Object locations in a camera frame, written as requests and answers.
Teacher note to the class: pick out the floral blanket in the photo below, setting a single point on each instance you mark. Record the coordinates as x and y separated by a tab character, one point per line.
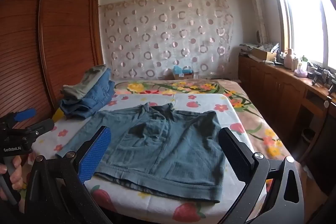
252	108

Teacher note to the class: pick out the white bottle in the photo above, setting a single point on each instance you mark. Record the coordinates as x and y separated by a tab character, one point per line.
295	65

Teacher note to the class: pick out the white patterned window curtain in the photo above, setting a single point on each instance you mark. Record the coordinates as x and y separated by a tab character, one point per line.
256	3

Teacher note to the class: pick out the dark trash bin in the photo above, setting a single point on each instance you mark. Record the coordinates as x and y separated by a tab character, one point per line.
309	136

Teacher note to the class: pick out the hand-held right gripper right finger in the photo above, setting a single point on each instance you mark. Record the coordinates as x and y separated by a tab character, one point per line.
233	153

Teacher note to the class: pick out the purple tissue pack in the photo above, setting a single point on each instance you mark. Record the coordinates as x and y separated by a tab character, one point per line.
300	71

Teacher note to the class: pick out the yellow cloth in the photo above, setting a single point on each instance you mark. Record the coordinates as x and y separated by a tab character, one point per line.
57	115

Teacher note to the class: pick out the person's left hand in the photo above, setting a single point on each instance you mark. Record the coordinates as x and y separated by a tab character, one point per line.
16	174

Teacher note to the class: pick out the floral cloth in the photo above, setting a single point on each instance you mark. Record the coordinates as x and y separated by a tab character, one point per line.
270	47

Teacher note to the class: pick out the green cap bottle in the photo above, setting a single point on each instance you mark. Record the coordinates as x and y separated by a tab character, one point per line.
304	64

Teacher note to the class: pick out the long wooden cabinet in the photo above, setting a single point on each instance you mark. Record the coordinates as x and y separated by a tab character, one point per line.
275	87

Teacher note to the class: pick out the open cardboard box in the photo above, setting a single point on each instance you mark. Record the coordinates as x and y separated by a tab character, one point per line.
262	54

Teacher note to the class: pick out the circle pattern sheer curtain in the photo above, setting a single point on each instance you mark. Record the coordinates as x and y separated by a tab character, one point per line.
162	56

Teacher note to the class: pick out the window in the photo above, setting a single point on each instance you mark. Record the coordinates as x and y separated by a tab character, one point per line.
302	16

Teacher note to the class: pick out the small cardboard box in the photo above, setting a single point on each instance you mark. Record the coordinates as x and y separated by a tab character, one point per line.
183	76

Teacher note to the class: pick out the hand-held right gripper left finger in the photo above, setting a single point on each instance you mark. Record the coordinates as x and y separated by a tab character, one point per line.
95	153

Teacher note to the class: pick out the white strawberry print sheet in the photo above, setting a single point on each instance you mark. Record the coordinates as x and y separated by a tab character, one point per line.
181	98

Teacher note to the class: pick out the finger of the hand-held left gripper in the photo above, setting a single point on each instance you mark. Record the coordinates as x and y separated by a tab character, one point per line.
25	114
42	127

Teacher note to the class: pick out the pink bottle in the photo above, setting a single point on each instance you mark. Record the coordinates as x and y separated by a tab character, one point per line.
288	60

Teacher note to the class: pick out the blue plastic bag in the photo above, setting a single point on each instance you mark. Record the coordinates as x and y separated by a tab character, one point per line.
182	69

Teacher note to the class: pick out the pile of papers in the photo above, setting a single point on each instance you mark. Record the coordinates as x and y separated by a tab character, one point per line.
248	47

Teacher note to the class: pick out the stack of folded clothes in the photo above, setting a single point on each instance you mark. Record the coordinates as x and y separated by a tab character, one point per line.
101	98

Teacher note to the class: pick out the folded grey pants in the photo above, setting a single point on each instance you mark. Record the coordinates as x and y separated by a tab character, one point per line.
84	85

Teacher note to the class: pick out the black gripper stand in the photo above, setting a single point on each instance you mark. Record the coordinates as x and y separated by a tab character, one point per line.
319	75
332	87

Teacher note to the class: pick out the wooden wardrobe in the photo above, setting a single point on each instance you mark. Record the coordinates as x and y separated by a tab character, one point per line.
65	29

